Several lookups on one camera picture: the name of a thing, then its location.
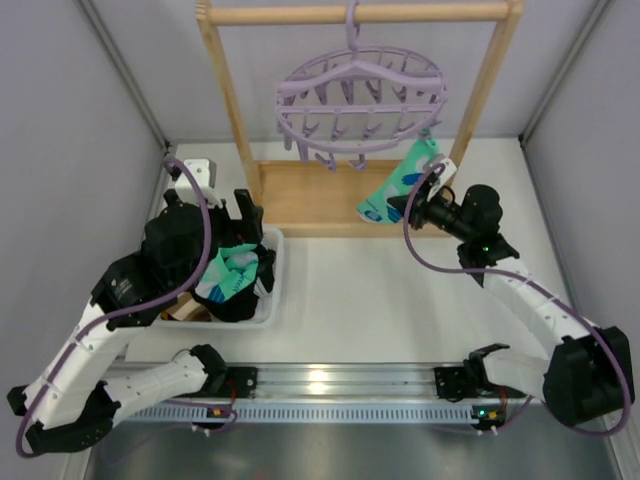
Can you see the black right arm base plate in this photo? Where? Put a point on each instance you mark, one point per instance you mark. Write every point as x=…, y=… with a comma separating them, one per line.
x=457, y=383

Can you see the black white striped sock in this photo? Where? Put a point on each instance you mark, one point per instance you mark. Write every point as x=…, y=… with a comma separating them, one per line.
x=243, y=306

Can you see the wooden hanging rack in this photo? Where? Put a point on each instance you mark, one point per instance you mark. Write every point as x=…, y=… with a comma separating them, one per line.
x=305, y=199

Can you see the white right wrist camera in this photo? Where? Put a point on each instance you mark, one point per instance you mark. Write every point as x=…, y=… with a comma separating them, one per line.
x=442, y=169

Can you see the brown striped sock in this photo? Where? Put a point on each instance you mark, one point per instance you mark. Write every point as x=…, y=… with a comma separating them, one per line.
x=186, y=309

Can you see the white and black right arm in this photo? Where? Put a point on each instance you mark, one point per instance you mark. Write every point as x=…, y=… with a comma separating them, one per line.
x=586, y=372

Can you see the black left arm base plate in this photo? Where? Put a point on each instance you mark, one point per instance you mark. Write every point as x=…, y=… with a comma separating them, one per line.
x=236, y=383

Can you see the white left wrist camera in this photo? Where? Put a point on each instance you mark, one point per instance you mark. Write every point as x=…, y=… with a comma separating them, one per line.
x=204, y=172

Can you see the grey slotted cable duct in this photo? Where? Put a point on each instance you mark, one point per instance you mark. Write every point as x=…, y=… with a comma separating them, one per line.
x=319, y=413

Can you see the mint green sock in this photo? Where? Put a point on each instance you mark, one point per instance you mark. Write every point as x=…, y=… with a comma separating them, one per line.
x=230, y=271
x=376, y=208

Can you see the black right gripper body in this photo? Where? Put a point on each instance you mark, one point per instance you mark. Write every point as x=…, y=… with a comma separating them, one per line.
x=420, y=208

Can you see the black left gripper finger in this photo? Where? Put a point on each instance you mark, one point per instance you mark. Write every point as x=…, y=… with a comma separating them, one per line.
x=171, y=199
x=249, y=227

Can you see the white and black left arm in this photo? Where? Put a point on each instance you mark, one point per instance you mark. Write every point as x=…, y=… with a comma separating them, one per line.
x=73, y=405

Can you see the white plastic basket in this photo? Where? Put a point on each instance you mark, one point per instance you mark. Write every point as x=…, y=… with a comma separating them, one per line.
x=266, y=312

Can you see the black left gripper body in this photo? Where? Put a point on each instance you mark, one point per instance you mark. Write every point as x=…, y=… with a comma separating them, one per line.
x=215, y=220

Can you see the purple round clip hanger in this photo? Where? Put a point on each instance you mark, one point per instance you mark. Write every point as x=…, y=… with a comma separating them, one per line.
x=357, y=100

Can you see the aluminium mounting rail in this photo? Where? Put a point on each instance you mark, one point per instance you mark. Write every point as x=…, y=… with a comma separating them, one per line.
x=344, y=381

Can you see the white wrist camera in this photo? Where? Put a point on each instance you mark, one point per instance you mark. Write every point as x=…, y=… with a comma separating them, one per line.
x=442, y=169
x=204, y=172

